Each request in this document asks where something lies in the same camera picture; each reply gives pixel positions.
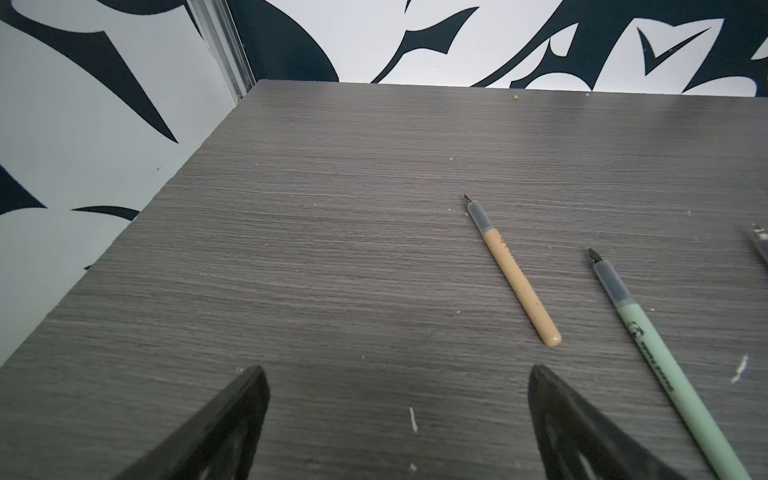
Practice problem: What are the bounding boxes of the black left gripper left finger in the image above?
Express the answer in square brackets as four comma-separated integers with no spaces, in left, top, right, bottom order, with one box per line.
[116,365,270,479]

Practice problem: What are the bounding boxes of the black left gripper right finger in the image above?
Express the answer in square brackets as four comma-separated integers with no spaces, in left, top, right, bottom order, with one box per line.
[527,365,683,480]

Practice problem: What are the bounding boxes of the light green pen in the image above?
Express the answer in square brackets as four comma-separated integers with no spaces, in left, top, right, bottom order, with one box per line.
[587,248,750,479]

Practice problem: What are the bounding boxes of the tan pen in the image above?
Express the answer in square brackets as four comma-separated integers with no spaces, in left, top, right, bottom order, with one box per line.
[464,195,562,347]

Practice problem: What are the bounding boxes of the brown pen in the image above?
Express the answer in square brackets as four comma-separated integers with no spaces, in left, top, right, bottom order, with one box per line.
[747,223,768,264]

